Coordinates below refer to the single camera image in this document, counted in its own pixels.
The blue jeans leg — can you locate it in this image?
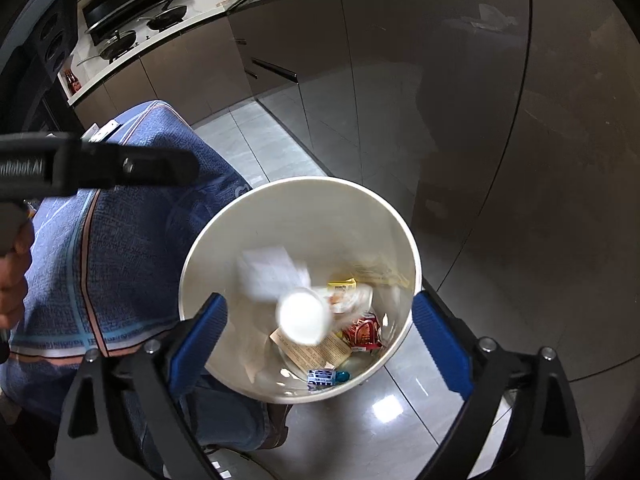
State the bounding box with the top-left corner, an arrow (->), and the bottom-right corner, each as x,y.
124,374 -> 294,476

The patterned white paper cup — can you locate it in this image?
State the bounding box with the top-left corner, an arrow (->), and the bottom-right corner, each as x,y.
276,287 -> 333,346

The black wok left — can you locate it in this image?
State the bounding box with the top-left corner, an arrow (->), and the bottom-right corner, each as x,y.
76,30 -> 137,66

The black wok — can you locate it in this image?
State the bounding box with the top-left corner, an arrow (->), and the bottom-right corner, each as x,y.
139,4 -> 188,32
76,30 -> 137,66

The yellow sachet wrapper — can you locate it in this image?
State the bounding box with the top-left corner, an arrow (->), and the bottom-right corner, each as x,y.
328,278 -> 357,292

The white trash bin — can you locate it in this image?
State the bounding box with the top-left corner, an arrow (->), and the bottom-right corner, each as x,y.
179,177 -> 422,404

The blue candy wrapper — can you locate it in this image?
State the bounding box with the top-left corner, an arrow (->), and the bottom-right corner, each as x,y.
307,368 -> 350,391

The green white medicine box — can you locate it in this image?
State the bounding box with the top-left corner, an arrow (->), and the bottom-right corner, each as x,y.
81,119 -> 120,143

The red snack bag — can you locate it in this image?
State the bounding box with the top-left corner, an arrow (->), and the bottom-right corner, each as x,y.
338,312 -> 383,352

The blue plaid tablecloth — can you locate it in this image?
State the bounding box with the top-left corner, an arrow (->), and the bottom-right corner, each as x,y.
0,98 -> 254,411

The left hand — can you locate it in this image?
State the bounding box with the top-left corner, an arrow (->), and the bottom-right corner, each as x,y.
0,220 -> 35,330

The black wok right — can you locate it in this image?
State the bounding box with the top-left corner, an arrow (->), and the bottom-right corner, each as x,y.
139,4 -> 188,32

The red yellow medicine box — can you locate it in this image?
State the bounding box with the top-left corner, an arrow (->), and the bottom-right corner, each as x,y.
270,330 -> 352,373

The red sauce bottle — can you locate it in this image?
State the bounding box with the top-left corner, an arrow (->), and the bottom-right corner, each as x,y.
63,68 -> 81,96

